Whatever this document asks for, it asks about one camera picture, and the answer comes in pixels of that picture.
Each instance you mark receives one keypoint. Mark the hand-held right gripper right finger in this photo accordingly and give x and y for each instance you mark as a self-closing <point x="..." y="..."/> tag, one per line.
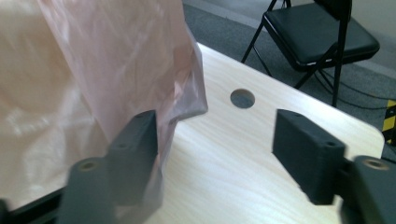
<point x="308" y="161"/>

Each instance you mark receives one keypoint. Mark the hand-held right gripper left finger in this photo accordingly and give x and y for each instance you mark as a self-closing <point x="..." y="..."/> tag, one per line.
<point x="134" y="161"/>

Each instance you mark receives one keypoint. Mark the pink plastic bag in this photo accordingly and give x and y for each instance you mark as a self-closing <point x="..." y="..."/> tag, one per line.
<point x="93" y="77"/>

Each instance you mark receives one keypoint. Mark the yellow black striped strip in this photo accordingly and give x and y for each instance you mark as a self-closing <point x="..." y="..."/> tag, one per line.
<point x="389" y="118"/>

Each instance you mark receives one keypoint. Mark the black folding chair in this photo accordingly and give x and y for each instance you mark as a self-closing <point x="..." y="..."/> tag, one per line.
<point x="317" y="34"/>

